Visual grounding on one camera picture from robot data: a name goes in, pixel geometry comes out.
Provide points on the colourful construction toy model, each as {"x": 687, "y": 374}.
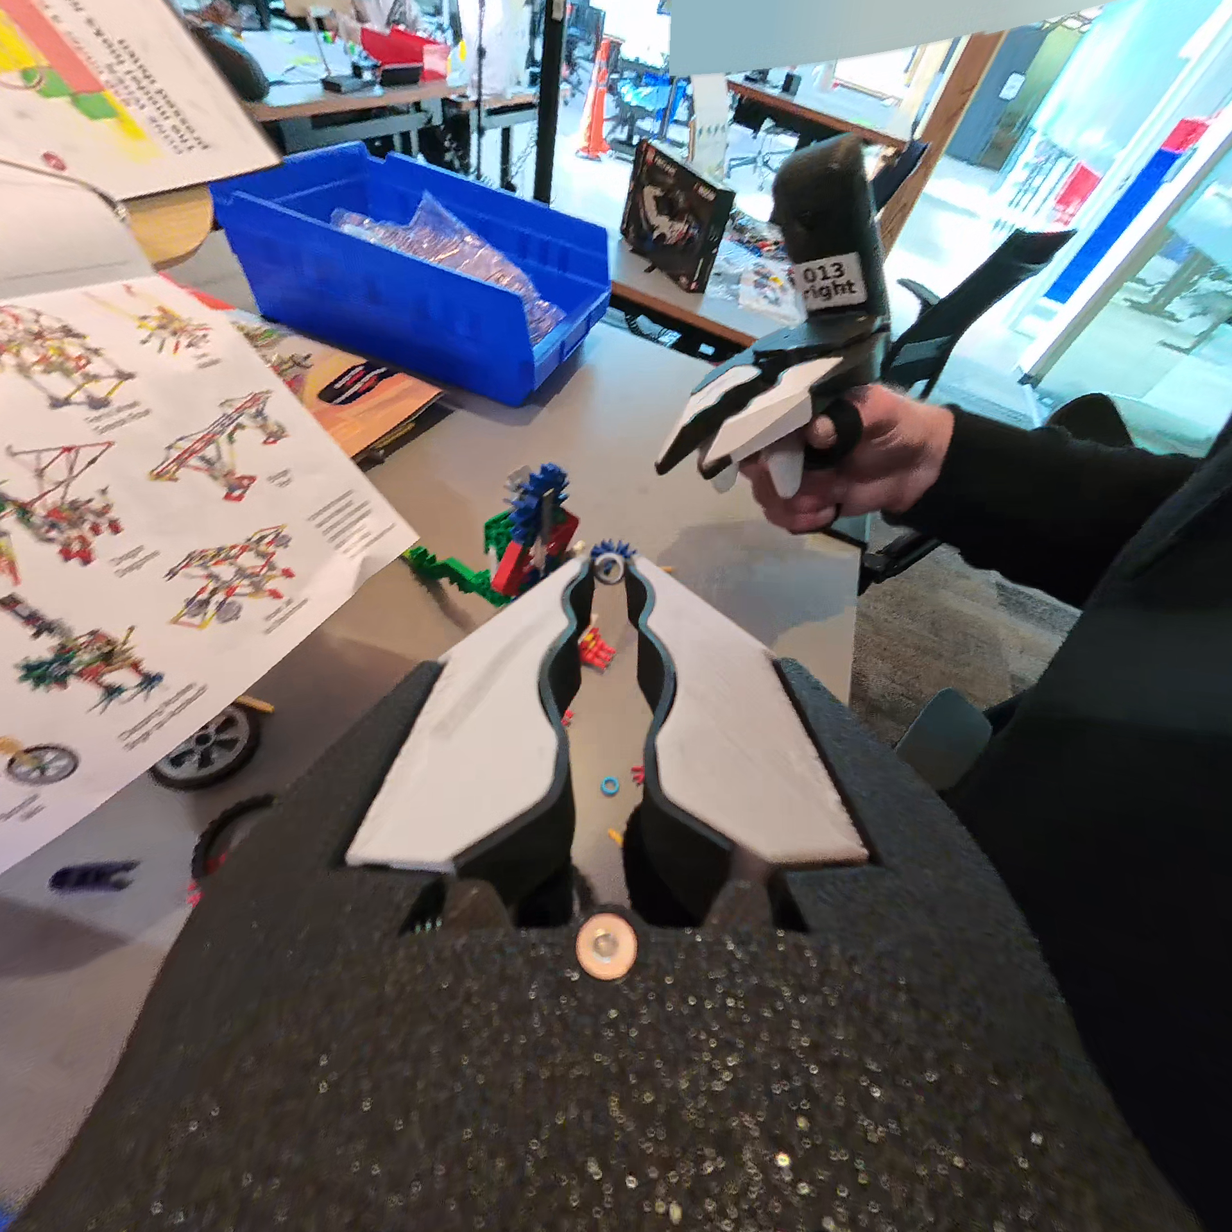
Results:
{"x": 534, "y": 501}

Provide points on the grey wheel with black tyre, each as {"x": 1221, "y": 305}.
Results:
{"x": 206, "y": 746}

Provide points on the person's right forearm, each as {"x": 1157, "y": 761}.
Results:
{"x": 1038, "y": 510}

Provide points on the orange short rod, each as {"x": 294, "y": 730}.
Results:
{"x": 251, "y": 704}

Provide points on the red box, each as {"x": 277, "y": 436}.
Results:
{"x": 404, "y": 50}

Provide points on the clear plastic bags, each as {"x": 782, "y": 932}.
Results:
{"x": 452, "y": 249}

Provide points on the black office chair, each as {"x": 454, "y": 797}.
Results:
{"x": 1010, "y": 259}

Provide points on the round tan board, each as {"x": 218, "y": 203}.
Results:
{"x": 167, "y": 225}

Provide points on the grey chair armrest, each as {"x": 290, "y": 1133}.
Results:
{"x": 943, "y": 735}

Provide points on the black printed box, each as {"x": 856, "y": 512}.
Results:
{"x": 674, "y": 225}

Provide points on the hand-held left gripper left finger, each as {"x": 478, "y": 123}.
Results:
{"x": 452, "y": 769}

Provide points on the person's right hand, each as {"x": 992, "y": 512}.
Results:
{"x": 895, "y": 452}

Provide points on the orange traffic cone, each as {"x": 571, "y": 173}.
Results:
{"x": 595, "y": 95}

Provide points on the black rubber tyre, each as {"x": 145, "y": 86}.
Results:
{"x": 216, "y": 832}

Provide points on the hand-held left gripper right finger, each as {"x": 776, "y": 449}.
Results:
{"x": 759, "y": 769}

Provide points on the purple small connector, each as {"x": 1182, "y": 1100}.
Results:
{"x": 91, "y": 875}

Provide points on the black pole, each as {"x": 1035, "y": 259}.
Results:
{"x": 547, "y": 95}

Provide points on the blue plastic bin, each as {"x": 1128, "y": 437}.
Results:
{"x": 404, "y": 316}

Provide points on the printed instruction sheet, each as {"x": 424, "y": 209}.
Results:
{"x": 143, "y": 501}

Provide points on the blue snowflake connector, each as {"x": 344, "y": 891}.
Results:
{"x": 623, "y": 553}

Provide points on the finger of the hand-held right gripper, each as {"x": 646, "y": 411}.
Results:
{"x": 780, "y": 413}
{"x": 722, "y": 389}

